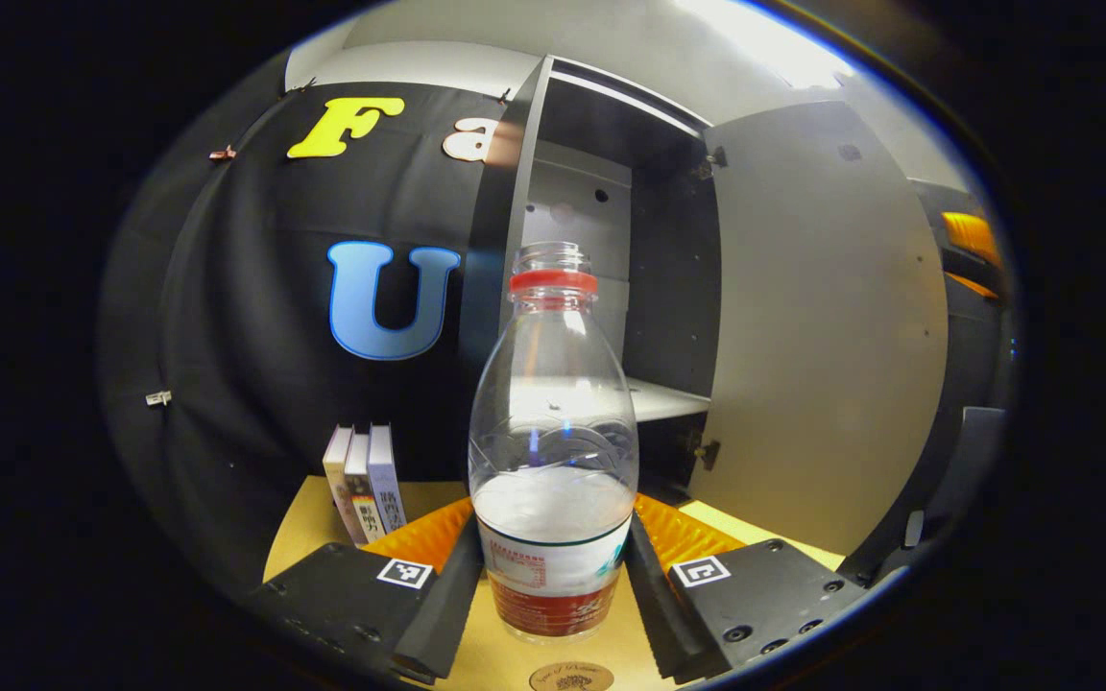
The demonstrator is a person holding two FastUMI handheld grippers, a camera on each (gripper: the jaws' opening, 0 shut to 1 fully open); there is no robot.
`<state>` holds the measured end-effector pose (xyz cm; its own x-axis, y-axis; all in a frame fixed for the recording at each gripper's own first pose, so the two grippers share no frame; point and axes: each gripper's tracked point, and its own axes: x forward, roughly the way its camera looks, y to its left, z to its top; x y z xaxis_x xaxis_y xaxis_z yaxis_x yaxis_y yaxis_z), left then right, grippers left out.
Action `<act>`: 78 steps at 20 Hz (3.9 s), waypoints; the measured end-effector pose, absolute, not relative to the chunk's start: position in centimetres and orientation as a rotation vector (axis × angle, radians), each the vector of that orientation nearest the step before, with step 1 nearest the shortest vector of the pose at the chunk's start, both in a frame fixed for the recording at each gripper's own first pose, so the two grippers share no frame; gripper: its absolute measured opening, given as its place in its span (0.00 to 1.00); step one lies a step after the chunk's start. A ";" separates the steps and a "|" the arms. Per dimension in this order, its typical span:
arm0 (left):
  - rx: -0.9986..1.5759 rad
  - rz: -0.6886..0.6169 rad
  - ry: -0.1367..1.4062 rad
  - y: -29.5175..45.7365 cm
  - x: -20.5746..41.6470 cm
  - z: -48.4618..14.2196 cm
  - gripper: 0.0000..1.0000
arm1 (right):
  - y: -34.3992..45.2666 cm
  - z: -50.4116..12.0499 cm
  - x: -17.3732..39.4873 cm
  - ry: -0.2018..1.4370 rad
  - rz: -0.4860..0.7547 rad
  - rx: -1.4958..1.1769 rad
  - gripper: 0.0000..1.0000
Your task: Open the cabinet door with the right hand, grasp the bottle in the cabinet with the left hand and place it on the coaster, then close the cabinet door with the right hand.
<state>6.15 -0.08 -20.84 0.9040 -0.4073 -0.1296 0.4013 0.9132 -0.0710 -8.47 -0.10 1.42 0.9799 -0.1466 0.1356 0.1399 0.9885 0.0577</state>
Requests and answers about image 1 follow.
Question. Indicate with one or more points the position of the white cabinet shelf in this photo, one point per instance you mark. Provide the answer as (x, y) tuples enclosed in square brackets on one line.
[(668, 398)]

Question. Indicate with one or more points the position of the copper cloth clip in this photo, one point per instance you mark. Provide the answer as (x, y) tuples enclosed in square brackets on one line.
[(222, 153)]

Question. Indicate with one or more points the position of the black door hinge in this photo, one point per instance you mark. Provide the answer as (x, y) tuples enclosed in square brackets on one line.
[(712, 161), (706, 452)]

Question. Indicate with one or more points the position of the round wooden coaster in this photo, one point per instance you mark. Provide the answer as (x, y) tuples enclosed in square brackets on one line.
[(570, 678)]

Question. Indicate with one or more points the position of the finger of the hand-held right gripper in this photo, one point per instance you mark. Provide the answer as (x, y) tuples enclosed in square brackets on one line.
[(973, 235), (975, 285)]

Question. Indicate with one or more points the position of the silver cloth clip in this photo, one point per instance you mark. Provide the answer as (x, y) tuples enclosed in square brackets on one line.
[(158, 397)]

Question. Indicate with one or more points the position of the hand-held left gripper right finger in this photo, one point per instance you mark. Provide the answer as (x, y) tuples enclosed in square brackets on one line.
[(654, 605)]

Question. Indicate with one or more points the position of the beige book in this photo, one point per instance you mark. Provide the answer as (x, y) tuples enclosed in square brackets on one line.
[(337, 470)]

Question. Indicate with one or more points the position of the white book yellow print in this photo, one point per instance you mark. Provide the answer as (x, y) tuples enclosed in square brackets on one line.
[(358, 480)]

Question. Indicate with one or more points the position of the gray cabinet door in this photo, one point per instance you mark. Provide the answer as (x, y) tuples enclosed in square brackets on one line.
[(822, 336)]

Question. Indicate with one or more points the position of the long ceiling light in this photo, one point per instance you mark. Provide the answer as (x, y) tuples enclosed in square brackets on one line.
[(774, 48)]

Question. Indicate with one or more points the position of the dark gray cabinet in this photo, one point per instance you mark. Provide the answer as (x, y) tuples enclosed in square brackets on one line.
[(673, 288)]

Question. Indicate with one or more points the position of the clear plastic bottle red label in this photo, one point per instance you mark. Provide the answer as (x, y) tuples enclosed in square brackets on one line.
[(553, 413)]

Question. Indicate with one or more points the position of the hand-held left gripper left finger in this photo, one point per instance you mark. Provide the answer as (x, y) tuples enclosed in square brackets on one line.
[(438, 614)]

